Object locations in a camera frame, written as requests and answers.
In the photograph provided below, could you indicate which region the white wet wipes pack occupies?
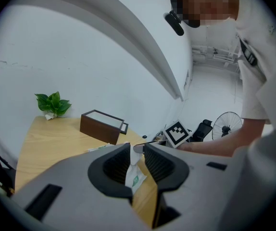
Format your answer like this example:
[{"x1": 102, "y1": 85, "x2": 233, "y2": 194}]
[{"x1": 87, "y1": 141, "x2": 148, "y2": 194}]

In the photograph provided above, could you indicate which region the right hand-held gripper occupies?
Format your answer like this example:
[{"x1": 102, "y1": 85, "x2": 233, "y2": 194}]
[{"x1": 133, "y1": 120, "x2": 193, "y2": 154}]

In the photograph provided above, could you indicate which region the person's right forearm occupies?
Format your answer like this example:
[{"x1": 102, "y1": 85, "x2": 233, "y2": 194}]
[{"x1": 176, "y1": 117, "x2": 266, "y2": 157}]

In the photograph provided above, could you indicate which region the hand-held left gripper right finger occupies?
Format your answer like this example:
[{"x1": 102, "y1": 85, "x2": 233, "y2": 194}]
[{"x1": 143, "y1": 143, "x2": 189, "y2": 196}]

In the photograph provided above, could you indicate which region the person's white shirt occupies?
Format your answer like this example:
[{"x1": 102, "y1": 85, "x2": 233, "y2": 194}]
[{"x1": 233, "y1": 0, "x2": 276, "y2": 136}]

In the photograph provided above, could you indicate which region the white metal rack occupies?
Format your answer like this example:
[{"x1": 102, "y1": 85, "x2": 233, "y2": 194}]
[{"x1": 191, "y1": 45, "x2": 240, "y2": 70}]

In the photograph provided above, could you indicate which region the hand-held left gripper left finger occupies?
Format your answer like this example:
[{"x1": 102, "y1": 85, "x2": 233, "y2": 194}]
[{"x1": 88, "y1": 142, "x2": 134, "y2": 205}]

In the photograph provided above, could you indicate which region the dark brown wooden box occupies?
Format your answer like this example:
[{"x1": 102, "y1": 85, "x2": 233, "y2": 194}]
[{"x1": 79, "y1": 109, "x2": 125, "y2": 146}]

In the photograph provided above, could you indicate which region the black head-mounted camera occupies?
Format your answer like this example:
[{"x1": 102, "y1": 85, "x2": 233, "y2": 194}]
[{"x1": 163, "y1": 0, "x2": 201, "y2": 37}]

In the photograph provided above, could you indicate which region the black standing fan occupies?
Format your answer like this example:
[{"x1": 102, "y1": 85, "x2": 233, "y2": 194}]
[{"x1": 211, "y1": 111, "x2": 244, "y2": 141}]

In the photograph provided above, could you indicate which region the black office chair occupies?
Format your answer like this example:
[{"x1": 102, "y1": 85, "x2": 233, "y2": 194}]
[{"x1": 191, "y1": 119, "x2": 213, "y2": 142}]

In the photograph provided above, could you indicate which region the black chest strap buckle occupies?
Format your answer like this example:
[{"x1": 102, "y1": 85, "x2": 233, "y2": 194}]
[{"x1": 238, "y1": 38, "x2": 258, "y2": 66}]

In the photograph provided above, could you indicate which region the green potted plant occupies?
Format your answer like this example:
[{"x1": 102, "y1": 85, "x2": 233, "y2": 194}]
[{"x1": 34, "y1": 91, "x2": 72, "y2": 121}]

